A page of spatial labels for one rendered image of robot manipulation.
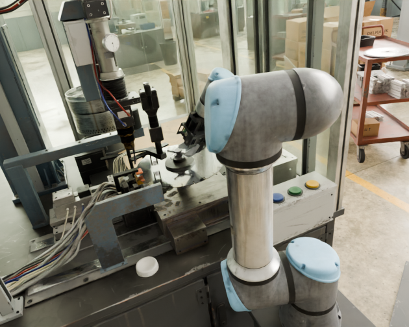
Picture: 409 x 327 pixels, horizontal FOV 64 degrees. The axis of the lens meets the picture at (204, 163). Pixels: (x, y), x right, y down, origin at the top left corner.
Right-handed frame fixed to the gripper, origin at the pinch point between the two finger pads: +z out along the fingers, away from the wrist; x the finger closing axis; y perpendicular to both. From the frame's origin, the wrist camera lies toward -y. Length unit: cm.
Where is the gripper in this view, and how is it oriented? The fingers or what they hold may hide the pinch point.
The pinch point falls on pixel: (189, 153)
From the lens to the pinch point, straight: 119.7
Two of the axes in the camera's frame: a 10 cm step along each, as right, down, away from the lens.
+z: -3.6, 6.6, 6.6
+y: -7.3, 2.4, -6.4
